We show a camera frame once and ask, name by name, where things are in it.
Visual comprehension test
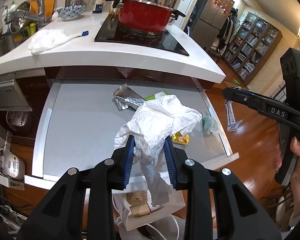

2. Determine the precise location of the gold butter portion pack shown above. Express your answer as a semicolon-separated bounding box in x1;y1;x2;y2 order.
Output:
171;132;190;145

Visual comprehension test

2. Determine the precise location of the translucent printed plastic packet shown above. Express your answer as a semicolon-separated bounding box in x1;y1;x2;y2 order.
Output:
202;111;219;135

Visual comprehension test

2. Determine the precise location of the white plastic bag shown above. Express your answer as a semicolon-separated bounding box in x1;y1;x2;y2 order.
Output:
114;95;202;206

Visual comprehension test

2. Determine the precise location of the green snack packet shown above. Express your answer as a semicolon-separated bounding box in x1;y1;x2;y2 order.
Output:
145;90;169;101

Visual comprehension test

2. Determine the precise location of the silver foil wrapper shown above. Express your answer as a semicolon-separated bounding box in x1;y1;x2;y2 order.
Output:
113;84;146;111

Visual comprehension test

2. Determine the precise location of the white paper trash bag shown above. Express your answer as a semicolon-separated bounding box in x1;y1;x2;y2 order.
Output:
112;190;185;239

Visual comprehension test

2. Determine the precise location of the kitchen sink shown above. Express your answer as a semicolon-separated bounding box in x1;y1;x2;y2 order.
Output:
0;27;30;57

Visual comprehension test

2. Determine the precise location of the chrome kitchen faucet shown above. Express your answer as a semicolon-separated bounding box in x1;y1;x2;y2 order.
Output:
4;0;47;33

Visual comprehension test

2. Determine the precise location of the wooden bookshelf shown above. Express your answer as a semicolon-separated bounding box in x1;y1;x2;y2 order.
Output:
223;12;282;86

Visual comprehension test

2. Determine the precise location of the white rice cooker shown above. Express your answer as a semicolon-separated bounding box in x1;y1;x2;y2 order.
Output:
0;148;25;180

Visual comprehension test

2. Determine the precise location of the dark grey refrigerator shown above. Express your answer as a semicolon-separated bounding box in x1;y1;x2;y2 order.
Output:
190;0;234;49

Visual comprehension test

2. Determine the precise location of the steel drawer front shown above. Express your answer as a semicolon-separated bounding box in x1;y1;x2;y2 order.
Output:
0;72;46;112

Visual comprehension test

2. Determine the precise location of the black induction cooktop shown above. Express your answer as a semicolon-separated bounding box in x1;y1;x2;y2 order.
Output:
94;15;189;56

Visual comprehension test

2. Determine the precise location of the red cooking pot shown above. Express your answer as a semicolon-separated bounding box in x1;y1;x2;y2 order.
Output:
118;0;185;35

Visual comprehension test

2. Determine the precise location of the white dish cloth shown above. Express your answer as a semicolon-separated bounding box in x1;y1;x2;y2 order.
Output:
27;29;89;55

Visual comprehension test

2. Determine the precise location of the blue patterned bowl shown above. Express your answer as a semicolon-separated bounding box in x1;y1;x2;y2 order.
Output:
57;5;85;21

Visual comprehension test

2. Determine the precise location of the steel utensil holder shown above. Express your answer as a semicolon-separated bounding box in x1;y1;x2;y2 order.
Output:
64;0;84;7

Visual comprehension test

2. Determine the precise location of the orange cutting board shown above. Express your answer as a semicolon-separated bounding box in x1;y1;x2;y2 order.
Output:
27;0;58;18

